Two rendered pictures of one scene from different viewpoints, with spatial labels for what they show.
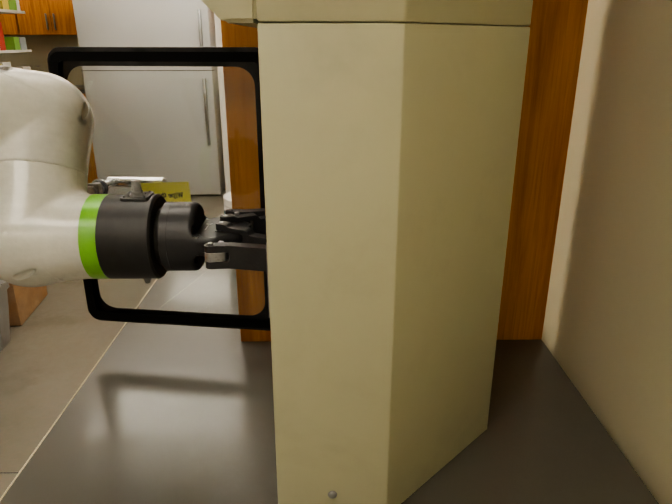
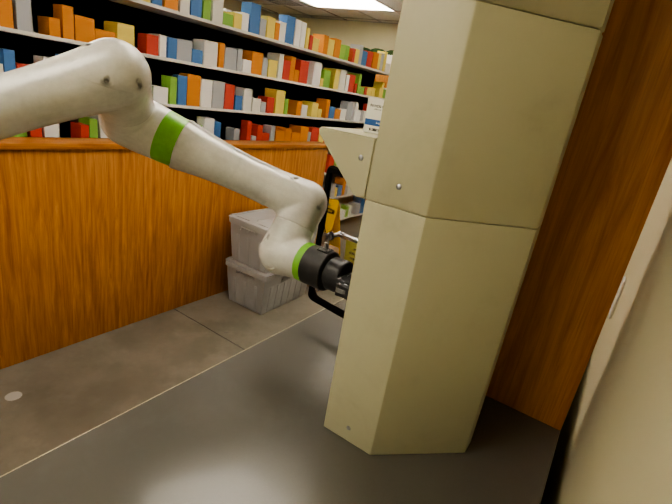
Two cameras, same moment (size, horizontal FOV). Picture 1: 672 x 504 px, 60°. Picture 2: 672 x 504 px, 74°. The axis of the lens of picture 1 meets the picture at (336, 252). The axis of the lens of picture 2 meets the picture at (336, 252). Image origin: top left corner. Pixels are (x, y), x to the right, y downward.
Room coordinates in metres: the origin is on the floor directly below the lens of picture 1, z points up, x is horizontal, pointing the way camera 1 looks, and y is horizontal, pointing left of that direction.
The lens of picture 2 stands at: (-0.18, -0.29, 1.56)
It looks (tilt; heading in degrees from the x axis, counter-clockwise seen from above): 19 degrees down; 32
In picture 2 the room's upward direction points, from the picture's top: 10 degrees clockwise
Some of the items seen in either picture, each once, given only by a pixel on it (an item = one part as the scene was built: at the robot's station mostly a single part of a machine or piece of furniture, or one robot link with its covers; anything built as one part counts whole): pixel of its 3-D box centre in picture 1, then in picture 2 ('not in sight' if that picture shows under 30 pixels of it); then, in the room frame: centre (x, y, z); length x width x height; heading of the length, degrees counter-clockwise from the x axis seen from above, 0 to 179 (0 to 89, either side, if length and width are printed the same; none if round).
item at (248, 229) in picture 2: not in sight; (274, 237); (2.26, 1.76, 0.49); 0.60 x 0.42 x 0.33; 1
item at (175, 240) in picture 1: (208, 236); (348, 279); (0.60, 0.14, 1.20); 0.09 x 0.08 x 0.07; 91
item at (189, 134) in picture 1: (171, 197); (359, 252); (0.79, 0.23, 1.19); 0.30 x 0.01 x 0.40; 83
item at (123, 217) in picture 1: (139, 232); (321, 266); (0.60, 0.21, 1.20); 0.09 x 0.06 x 0.12; 1
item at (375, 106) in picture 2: not in sight; (381, 116); (0.57, 0.12, 1.54); 0.05 x 0.05 x 0.06; 20
